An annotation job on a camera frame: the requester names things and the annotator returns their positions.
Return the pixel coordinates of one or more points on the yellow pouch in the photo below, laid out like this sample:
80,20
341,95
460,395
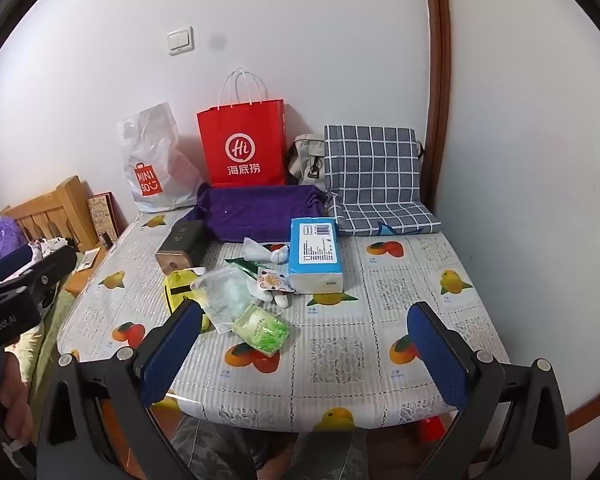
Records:
177,290

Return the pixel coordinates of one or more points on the small printed packet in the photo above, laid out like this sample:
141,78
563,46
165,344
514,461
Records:
274,281

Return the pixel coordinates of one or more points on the patterned book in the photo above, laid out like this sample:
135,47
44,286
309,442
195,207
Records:
102,217

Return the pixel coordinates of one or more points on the wooden baseboard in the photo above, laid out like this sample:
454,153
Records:
595,402

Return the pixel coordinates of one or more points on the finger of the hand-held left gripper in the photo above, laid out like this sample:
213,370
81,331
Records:
50,263
10,262

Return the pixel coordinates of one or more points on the light green packet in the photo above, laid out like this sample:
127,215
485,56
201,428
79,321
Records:
260,331

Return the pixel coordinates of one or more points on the red paper bag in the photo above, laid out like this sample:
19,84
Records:
242,145

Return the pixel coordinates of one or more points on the wooden nightstand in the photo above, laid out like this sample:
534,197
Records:
80,282

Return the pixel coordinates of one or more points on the clear plastic bag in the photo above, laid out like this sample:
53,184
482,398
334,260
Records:
222,297

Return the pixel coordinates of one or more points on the grey plaid cushion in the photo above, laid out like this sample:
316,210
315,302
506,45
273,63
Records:
375,180

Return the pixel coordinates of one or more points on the red thing under table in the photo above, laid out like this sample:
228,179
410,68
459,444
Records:
432,427

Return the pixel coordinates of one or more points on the purple fluffy toy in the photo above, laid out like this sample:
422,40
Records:
7,235

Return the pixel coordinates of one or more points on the person's camouflage trousers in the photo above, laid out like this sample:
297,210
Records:
215,450

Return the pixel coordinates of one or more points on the green bedding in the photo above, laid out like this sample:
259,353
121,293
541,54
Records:
40,345

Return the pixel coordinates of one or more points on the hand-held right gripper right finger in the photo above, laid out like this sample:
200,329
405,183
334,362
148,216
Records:
437,355

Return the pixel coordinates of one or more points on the purple towel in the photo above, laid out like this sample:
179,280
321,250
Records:
260,210

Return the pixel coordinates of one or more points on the white plastic shopping bag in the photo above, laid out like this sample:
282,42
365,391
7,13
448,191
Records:
152,160

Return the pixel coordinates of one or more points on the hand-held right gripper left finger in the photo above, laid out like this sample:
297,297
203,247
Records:
172,355

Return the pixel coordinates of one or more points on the blue and white carton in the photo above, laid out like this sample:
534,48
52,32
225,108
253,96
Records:
314,255

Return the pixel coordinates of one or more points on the green sachet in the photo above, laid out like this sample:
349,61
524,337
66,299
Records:
241,265

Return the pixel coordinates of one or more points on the fruit print tablecloth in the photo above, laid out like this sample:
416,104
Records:
340,350

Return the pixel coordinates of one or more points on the dark green box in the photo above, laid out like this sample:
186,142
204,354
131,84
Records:
181,249

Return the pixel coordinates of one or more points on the beige backpack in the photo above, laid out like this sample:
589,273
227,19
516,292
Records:
307,160

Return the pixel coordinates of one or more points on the white light switch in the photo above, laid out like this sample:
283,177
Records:
181,40

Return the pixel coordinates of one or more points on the wooden headboard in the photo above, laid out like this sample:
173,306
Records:
55,210

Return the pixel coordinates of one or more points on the person's left hand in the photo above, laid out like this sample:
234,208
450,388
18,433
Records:
12,400

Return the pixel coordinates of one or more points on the wooden door frame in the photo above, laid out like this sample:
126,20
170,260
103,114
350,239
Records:
437,85

